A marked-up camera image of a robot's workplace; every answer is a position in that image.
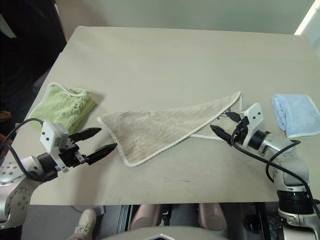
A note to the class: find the dull pink rounded shape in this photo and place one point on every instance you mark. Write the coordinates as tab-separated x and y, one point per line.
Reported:
212	216
147	216

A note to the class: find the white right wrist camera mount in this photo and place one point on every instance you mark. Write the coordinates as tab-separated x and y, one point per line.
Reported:
254	115

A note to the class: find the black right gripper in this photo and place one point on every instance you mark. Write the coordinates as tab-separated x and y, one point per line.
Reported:
240	135

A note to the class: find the white sneaker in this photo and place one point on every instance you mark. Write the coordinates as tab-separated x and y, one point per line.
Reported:
86	222

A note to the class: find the white window frame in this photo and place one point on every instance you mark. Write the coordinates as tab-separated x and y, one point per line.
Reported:
308	17

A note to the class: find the folded green towel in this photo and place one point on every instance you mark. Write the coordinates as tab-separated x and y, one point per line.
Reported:
62	107

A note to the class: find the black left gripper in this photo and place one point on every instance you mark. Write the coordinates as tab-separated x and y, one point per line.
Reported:
71	155

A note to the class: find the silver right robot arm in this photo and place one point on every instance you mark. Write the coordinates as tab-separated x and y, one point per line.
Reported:
292	162

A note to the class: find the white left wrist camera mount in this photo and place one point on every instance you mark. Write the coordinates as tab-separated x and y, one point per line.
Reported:
51	136

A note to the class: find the black metal frame bar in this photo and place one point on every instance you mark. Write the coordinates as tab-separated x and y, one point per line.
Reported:
262	220
125	216

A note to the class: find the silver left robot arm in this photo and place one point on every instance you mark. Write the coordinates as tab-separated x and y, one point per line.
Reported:
15	170

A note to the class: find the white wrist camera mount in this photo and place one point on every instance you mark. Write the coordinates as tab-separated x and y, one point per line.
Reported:
254	115
51	136

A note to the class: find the folded light blue towel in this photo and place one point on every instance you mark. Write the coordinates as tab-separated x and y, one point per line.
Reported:
297	112

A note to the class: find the beige towel with white trim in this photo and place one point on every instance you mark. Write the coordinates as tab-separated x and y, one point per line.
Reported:
155	130

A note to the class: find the person in dark clothes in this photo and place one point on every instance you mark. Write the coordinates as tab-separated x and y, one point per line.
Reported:
25	62

